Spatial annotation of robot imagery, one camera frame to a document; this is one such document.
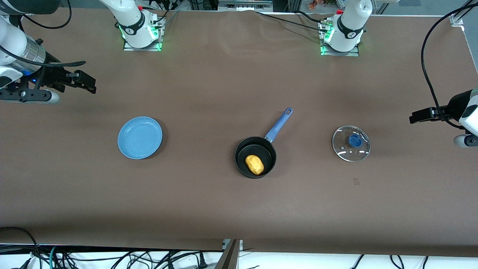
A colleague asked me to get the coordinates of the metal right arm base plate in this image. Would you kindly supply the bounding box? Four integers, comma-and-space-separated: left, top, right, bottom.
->
123, 15, 165, 52

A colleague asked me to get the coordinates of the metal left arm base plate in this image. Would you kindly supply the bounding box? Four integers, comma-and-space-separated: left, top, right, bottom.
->
320, 21, 360, 57

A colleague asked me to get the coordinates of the black pot with blue handle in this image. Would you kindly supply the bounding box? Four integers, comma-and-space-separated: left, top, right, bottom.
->
235, 107, 294, 179

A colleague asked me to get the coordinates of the aluminium corner profile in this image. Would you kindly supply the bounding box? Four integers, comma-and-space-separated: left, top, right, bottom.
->
450, 0, 478, 27

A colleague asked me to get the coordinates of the thick black looped cable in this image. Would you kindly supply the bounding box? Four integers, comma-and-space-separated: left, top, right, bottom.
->
0, 226, 40, 262

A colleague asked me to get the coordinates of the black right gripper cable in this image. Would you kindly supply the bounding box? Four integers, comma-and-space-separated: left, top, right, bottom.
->
0, 44, 87, 68

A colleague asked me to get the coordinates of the blue round plate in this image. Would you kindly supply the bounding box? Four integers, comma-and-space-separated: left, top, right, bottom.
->
117, 116, 164, 160

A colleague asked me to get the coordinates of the glass lid with blue knob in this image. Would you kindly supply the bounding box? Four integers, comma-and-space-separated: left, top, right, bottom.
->
332, 125, 371, 163

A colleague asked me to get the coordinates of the black cable on table cover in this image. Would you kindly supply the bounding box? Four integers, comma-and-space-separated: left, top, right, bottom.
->
256, 10, 330, 33

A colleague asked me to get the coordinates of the grey metal device box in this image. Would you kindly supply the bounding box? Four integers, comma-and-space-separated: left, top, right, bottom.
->
218, 0, 274, 12

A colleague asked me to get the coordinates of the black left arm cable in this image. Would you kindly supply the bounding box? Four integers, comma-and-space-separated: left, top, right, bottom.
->
421, 2, 478, 130

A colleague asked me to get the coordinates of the yellow potato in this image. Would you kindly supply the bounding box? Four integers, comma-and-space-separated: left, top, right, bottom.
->
245, 154, 265, 176

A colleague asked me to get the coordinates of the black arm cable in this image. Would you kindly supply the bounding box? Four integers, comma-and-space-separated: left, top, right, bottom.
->
19, 0, 72, 30
421, 2, 478, 130

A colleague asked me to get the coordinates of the brown table cover sheet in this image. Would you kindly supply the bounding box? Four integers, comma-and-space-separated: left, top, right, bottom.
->
0, 7, 478, 258

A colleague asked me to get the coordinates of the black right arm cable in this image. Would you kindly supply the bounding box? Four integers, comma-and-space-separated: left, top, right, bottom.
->
19, 0, 72, 30

